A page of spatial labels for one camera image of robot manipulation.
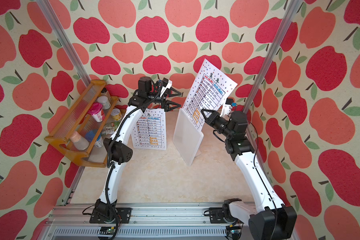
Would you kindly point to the paper menu sheet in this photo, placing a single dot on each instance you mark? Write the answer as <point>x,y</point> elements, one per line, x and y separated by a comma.
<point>210,91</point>
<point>150,129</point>

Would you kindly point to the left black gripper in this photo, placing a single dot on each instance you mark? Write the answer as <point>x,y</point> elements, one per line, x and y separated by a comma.
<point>166,108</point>

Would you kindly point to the left aluminium corner post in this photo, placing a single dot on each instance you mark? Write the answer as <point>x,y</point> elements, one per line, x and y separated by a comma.
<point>59,31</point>

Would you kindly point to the pink capped clear bottle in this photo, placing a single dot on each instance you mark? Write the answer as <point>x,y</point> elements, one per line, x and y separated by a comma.
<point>79,142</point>

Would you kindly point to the aluminium corner post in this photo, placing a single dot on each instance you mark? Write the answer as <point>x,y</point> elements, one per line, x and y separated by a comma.
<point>59,31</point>
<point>289,16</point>

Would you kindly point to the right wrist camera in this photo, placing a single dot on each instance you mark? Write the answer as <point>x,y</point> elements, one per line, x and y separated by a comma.
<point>228,107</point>

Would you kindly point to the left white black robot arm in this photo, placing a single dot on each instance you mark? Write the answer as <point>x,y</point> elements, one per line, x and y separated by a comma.
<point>118,152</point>

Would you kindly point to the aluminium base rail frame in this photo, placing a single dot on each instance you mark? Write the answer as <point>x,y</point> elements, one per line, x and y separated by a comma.
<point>189,221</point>

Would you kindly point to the white lidded jar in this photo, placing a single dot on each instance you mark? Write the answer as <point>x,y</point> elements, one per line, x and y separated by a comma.
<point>104,101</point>

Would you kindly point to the right aluminium corner post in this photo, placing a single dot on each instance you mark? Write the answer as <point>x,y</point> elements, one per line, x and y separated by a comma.
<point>289,16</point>

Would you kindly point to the orange wooden shelf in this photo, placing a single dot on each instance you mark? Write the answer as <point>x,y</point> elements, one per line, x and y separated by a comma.
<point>78,119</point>

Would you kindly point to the magenta lid white cup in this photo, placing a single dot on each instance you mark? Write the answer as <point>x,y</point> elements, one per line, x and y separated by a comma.
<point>97,112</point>

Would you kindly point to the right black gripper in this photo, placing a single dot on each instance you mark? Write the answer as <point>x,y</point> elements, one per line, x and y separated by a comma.
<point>214,119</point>

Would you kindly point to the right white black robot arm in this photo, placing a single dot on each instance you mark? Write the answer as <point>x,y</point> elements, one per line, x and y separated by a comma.
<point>252,174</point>

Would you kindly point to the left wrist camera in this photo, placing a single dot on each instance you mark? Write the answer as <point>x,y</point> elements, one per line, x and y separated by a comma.
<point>165,84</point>

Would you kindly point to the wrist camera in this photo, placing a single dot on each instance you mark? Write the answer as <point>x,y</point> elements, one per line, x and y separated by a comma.
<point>165,84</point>
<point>228,107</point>

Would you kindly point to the green label snack packet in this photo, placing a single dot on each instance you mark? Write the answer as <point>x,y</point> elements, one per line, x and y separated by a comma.
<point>110,128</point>

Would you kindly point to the blue lid white jar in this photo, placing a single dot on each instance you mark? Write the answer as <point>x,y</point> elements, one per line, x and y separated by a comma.
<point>99,143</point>

